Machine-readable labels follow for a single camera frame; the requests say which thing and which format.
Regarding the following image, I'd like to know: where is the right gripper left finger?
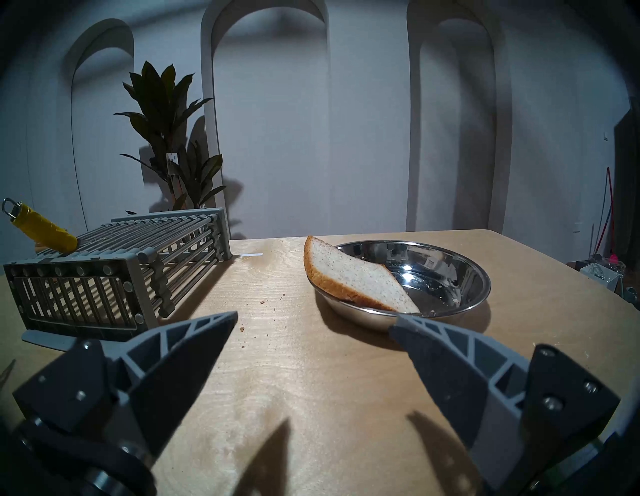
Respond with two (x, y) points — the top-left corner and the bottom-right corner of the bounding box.
(12, 311), (239, 466)

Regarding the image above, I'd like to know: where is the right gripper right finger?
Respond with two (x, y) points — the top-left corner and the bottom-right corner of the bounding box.
(389, 313), (622, 493)

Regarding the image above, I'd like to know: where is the stainless steel bowl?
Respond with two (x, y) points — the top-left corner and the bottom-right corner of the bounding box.
(307, 240), (492, 334)

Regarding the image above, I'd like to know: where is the yellow handled table knife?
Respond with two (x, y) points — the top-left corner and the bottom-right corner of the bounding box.
(2, 198), (80, 254)

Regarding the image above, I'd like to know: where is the white bread slice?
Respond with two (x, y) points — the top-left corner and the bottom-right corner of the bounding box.
(303, 235), (422, 315)

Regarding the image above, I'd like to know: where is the grey metal dish rack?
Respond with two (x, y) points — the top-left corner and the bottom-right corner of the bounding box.
(3, 207), (233, 352)

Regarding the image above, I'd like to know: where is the open white box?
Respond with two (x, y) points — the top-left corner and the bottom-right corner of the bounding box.
(580, 260), (626, 292)

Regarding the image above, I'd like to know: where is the dark door panel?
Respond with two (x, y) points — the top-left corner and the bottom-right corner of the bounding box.
(612, 95), (640, 263)

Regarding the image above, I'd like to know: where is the tall potted leafy plant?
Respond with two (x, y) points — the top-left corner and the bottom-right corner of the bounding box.
(114, 61), (228, 211)

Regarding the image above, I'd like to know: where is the red handled pink broom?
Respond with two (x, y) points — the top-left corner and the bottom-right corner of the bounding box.
(590, 167), (622, 264)

